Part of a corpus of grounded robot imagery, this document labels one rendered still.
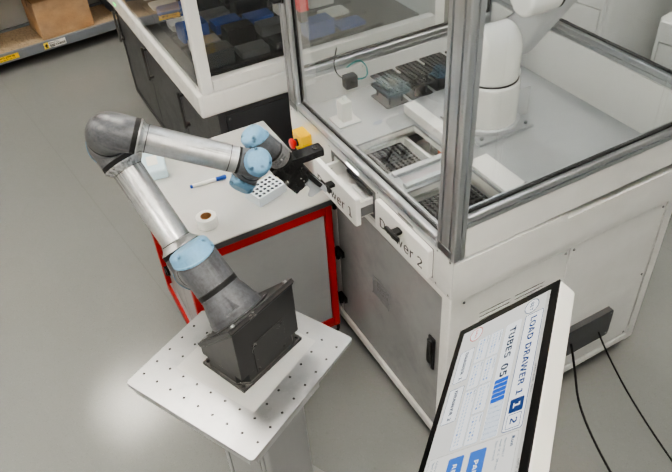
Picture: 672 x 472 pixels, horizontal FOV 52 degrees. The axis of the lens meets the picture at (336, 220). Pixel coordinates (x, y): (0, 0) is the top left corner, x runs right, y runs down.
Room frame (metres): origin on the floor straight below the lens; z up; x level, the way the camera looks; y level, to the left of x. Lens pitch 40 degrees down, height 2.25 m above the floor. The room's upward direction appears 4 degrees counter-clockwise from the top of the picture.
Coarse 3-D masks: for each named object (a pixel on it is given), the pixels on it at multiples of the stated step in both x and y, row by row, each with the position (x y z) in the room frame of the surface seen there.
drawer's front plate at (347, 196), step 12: (324, 168) 1.86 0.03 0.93; (324, 180) 1.86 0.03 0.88; (336, 180) 1.79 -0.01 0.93; (324, 192) 1.87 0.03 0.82; (336, 192) 1.79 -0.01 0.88; (348, 192) 1.72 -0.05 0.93; (336, 204) 1.79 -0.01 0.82; (348, 204) 1.72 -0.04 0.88; (348, 216) 1.72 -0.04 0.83; (360, 216) 1.68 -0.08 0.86
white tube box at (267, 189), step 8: (272, 176) 2.02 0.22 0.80; (256, 184) 1.98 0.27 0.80; (264, 184) 1.98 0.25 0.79; (272, 184) 1.98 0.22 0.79; (280, 184) 1.96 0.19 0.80; (256, 192) 1.93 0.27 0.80; (264, 192) 1.93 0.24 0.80; (272, 192) 1.93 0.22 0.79; (280, 192) 1.95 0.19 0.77; (256, 200) 1.90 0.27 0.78; (264, 200) 1.90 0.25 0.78
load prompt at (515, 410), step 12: (540, 312) 0.95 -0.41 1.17; (528, 324) 0.94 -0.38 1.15; (540, 324) 0.91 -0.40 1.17; (528, 336) 0.90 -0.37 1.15; (528, 348) 0.87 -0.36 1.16; (516, 360) 0.86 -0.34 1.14; (528, 360) 0.83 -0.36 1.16; (516, 372) 0.82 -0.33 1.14; (528, 372) 0.80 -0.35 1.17; (516, 384) 0.79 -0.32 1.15; (528, 384) 0.77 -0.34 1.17; (516, 396) 0.76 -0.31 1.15; (516, 408) 0.73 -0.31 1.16; (504, 420) 0.72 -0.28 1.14; (516, 420) 0.70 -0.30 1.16; (504, 432) 0.69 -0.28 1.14
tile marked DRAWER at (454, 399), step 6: (456, 390) 0.89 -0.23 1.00; (462, 390) 0.88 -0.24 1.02; (450, 396) 0.89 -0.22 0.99; (456, 396) 0.87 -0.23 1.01; (450, 402) 0.87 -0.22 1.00; (456, 402) 0.85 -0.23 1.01; (450, 408) 0.85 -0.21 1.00; (456, 408) 0.84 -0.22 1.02; (444, 414) 0.84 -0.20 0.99; (450, 414) 0.83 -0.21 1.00; (456, 414) 0.82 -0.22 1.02; (444, 420) 0.83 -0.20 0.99; (450, 420) 0.81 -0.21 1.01
